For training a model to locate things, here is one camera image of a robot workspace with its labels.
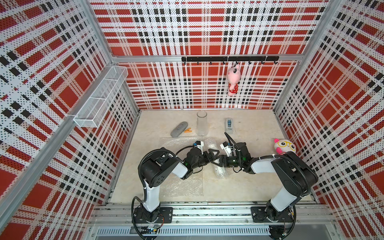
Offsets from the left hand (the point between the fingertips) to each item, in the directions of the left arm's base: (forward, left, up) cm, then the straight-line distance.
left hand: (218, 154), depth 90 cm
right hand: (-5, +2, -1) cm, 5 cm away
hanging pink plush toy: (+39, -9, +31) cm, 50 cm away
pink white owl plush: (+4, -40, +2) cm, 40 cm away
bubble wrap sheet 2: (-12, 0, +1) cm, 12 cm away
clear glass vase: (+23, +10, +2) cm, 25 cm away
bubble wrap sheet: (-17, +16, -6) cm, 24 cm away
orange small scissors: (+22, +20, -5) cm, 30 cm away
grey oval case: (+22, +27, -3) cm, 35 cm away
